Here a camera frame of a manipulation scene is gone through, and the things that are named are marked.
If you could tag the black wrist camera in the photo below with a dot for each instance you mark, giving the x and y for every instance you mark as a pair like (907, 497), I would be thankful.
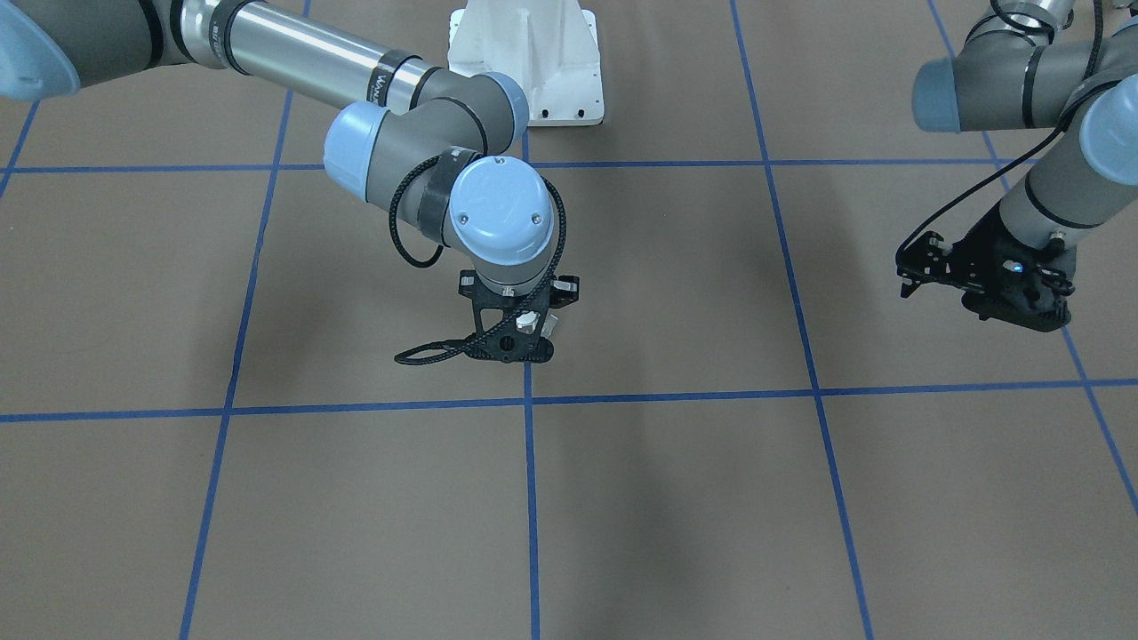
(501, 346)
(1026, 291)

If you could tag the white brass PPR valve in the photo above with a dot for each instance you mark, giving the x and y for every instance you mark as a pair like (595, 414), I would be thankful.
(535, 330)

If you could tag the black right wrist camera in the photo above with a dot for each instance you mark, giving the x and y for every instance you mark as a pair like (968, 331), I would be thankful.
(501, 346)

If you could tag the white camera mast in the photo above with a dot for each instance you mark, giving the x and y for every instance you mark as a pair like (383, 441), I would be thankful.
(550, 48)

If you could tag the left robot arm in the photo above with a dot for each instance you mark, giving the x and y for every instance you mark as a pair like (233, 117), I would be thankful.
(1015, 71)

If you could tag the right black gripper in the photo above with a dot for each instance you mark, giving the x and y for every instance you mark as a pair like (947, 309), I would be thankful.
(565, 287)

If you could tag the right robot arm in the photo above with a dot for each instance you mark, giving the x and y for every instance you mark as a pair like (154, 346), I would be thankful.
(424, 144)

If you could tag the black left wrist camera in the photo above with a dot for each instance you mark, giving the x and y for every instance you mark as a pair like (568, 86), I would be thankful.
(1026, 291)

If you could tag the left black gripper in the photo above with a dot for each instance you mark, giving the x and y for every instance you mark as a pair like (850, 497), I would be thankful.
(980, 248)

